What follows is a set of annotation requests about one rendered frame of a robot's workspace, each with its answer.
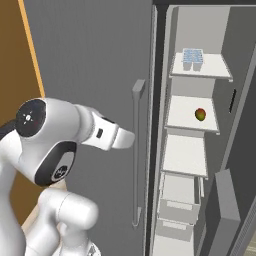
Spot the grey open freezer door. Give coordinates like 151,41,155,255
196,6,256,256

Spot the white freezer shelf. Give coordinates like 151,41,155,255
168,51,234,83
164,95,221,136
161,133,209,181

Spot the white freezer drawer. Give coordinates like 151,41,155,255
155,218,195,242
157,173,202,225

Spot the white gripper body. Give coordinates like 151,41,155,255
111,126,136,151

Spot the red green mango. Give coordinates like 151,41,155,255
194,107,207,122

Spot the grey door bin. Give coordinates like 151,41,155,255
207,168,242,256

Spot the brown wooden cabinet panel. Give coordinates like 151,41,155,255
0,0,46,228

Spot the grey fridge door handle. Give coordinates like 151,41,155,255
131,78,147,229

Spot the grey fridge door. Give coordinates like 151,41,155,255
23,0,155,256

